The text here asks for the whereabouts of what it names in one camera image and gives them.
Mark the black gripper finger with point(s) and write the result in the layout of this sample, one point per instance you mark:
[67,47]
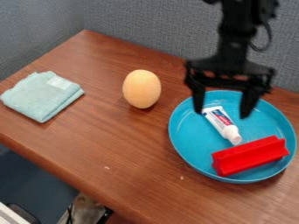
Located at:
[250,98]
[197,92]

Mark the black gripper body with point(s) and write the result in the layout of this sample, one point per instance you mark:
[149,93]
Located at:
[219,72]

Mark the white toothpaste tube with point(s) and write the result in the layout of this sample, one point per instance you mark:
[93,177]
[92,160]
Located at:
[222,123]

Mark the blue round plate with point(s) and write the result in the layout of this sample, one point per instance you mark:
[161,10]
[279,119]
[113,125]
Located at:
[195,139]

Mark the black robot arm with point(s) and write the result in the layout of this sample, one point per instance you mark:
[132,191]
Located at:
[243,16]

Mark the light green folded cloth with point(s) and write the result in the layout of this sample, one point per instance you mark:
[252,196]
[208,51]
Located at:
[41,95]

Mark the orange egg-shaped object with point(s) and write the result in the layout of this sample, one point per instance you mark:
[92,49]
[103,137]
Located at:
[141,88]

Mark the red plastic block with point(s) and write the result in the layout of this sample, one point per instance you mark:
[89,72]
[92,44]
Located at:
[248,155]

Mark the grey bag under table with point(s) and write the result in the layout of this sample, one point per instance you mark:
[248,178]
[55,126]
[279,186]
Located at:
[85,211]

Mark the white object bottom left corner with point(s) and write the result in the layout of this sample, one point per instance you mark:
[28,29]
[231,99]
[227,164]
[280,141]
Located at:
[9,217]

